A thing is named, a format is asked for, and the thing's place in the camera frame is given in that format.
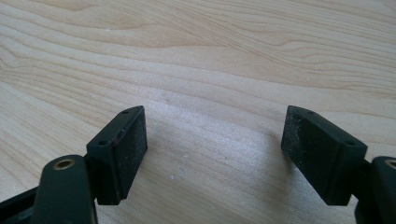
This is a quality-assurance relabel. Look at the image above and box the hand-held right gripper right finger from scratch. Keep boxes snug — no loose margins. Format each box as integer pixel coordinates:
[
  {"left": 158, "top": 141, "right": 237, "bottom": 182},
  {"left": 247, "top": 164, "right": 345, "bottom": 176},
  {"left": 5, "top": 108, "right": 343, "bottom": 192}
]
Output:
[{"left": 280, "top": 105, "right": 369, "bottom": 206}]

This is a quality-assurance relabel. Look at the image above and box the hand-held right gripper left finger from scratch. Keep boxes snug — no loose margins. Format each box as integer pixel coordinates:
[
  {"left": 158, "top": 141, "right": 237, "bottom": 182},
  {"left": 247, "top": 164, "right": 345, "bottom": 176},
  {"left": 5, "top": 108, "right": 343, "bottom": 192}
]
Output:
[{"left": 85, "top": 105, "right": 149, "bottom": 206}]

